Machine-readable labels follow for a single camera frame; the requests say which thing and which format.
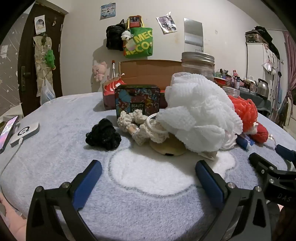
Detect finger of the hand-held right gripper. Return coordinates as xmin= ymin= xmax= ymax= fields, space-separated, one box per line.
xmin=248 ymin=152 xmax=279 ymax=183
xmin=276 ymin=144 xmax=296 ymax=164

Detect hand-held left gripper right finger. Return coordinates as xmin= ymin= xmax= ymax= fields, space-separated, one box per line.
xmin=195 ymin=160 xmax=272 ymax=241

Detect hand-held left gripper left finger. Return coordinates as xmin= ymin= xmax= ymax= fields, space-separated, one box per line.
xmin=26 ymin=160 xmax=102 ymax=241

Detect blue plastic clip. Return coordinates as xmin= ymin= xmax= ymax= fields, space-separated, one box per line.
xmin=236 ymin=136 xmax=255 ymax=151

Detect red and white plush toy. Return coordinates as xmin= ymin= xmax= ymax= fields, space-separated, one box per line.
xmin=242 ymin=122 xmax=277 ymax=149

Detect black scrunchie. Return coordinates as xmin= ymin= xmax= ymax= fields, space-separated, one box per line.
xmin=85 ymin=118 xmax=122 ymax=151

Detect red mesh bath pouf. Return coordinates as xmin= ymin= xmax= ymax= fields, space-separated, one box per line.
xmin=228 ymin=95 xmax=259 ymax=133

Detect beige round makeup puff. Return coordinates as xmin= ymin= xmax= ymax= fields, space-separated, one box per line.
xmin=149 ymin=137 xmax=186 ymax=156

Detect cream crochet scrunchie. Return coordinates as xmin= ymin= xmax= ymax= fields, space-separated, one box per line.
xmin=117 ymin=109 xmax=170 ymax=146

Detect white mesh bath pouf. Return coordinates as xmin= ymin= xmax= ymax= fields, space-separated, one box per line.
xmin=147 ymin=72 xmax=244 ymax=153

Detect cardboard box red lining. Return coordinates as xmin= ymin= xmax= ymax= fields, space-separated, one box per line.
xmin=102 ymin=60 xmax=185 ymax=110

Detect beige paper tag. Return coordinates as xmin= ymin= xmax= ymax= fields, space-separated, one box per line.
xmin=198 ymin=151 xmax=218 ymax=161

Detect table with dark green cloth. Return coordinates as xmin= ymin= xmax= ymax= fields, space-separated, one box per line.
xmin=214 ymin=87 xmax=272 ymax=116

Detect steel kettle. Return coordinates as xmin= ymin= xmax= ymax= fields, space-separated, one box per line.
xmin=255 ymin=78 xmax=269 ymax=100

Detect white power bank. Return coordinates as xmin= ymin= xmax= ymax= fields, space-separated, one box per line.
xmin=10 ymin=122 xmax=40 ymax=147

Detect pink curtain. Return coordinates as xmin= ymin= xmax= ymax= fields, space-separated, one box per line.
xmin=282 ymin=31 xmax=296 ymax=127

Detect row of cosmetic bottles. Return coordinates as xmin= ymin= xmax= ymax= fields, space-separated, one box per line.
xmin=214 ymin=68 xmax=258 ymax=93

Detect pink bed sheet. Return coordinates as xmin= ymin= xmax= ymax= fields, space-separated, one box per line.
xmin=0 ymin=192 xmax=27 ymax=241

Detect white wardrobe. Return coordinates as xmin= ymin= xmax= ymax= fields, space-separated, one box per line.
xmin=245 ymin=43 xmax=281 ymax=112

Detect red basin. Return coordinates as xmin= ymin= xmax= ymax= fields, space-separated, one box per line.
xmin=214 ymin=77 xmax=228 ymax=88

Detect smartphone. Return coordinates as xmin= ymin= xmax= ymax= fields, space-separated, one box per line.
xmin=0 ymin=115 xmax=19 ymax=154

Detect floral tin box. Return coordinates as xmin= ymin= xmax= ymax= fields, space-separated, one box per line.
xmin=114 ymin=85 xmax=161 ymax=116

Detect clear plastic bag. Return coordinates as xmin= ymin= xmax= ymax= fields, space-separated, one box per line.
xmin=40 ymin=77 xmax=56 ymax=105

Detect black bag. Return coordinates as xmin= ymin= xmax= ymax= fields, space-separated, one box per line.
xmin=254 ymin=26 xmax=281 ymax=59

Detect pale pink plush toy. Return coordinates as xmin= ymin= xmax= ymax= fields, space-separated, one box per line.
xmin=92 ymin=61 xmax=107 ymax=82

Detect glass jar metal lid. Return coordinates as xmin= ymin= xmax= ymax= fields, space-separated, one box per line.
xmin=181 ymin=51 xmax=215 ymax=81

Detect patterned suitcase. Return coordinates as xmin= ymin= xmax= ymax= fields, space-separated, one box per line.
xmin=245 ymin=30 xmax=269 ymax=44

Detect green plush toy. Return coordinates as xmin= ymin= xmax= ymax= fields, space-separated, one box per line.
xmin=45 ymin=49 xmax=56 ymax=70

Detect hanging pocket organizer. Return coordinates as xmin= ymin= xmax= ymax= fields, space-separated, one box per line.
xmin=32 ymin=35 xmax=60 ymax=72

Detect black backpack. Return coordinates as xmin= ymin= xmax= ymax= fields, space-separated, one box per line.
xmin=106 ymin=20 xmax=126 ymax=50

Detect green tote bag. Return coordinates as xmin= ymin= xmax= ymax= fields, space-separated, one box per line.
xmin=124 ymin=16 xmax=153 ymax=58

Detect white paper portrait sheet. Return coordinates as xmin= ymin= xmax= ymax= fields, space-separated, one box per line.
xmin=35 ymin=14 xmax=46 ymax=34

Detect red framed picture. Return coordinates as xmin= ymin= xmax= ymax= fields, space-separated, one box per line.
xmin=128 ymin=16 xmax=141 ymax=28

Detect door handle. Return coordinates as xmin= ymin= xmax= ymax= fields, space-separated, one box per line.
xmin=20 ymin=66 xmax=31 ymax=93

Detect wall mirror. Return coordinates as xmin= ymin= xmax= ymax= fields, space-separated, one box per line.
xmin=184 ymin=18 xmax=203 ymax=52

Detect photo wall poster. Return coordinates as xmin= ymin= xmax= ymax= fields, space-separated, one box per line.
xmin=156 ymin=16 xmax=177 ymax=35

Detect blue wall poster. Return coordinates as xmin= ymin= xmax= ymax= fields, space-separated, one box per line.
xmin=100 ymin=3 xmax=116 ymax=20

